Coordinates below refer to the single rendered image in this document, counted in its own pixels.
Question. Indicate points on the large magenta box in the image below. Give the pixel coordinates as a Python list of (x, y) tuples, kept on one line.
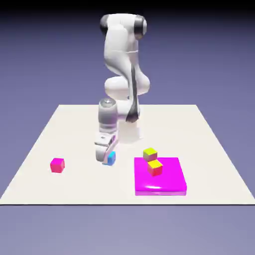
[(159, 179)]

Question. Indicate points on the small yellow-green cube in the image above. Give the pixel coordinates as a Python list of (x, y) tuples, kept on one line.
[(150, 153)]

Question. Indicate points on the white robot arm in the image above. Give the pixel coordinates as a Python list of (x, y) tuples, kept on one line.
[(119, 59)]

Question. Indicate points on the small blue cube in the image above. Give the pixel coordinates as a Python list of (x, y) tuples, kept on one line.
[(111, 159)]

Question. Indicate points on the small yellow cube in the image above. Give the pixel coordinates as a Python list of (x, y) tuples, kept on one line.
[(155, 167)]

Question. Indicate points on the small pink cube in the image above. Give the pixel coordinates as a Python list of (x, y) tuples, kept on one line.
[(57, 165)]

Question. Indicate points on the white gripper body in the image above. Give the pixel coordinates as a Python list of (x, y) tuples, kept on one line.
[(102, 148)]

